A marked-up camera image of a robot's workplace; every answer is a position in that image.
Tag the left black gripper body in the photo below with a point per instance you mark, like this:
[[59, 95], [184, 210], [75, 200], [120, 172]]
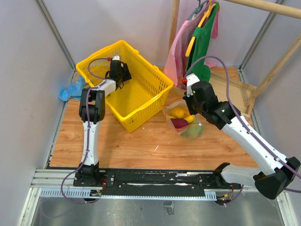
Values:
[[124, 75]]

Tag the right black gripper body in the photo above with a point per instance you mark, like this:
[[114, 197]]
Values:
[[194, 108]]

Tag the yellow banana toy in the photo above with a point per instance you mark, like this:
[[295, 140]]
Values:
[[190, 118]]

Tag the clear zip top bag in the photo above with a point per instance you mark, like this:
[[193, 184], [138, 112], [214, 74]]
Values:
[[167, 114]]

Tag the purple eggplant toy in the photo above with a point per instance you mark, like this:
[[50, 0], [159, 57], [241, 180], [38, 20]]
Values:
[[179, 123]]

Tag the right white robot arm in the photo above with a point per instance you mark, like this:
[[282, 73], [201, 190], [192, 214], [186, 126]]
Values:
[[274, 172]]

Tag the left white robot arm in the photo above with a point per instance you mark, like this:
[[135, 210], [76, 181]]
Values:
[[92, 112]]

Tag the yellow plastic basket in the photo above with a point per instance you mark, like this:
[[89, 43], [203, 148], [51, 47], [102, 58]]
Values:
[[139, 98]]

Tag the pink shirt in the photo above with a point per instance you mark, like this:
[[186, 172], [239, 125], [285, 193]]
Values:
[[177, 61]]

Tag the blue cloth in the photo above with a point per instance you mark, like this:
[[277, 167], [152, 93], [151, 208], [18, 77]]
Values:
[[74, 90]]

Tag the wooden clothes rack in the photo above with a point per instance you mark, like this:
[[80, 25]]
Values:
[[243, 95]]

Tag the green shirt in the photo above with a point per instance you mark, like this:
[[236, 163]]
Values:
[[199, 44]]

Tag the grey clothes hanger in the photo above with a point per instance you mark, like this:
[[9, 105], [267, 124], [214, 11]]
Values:
[[198, 9]]

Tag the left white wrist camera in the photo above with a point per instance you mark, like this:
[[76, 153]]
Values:
[[116, 58]]

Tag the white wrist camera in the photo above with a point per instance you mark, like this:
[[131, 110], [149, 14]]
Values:
[[188, 82], [116, 58]]

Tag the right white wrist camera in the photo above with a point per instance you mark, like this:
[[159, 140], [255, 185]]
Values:
[[188, 82]]

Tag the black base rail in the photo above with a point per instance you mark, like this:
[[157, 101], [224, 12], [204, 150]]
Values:
[[152, 183]]

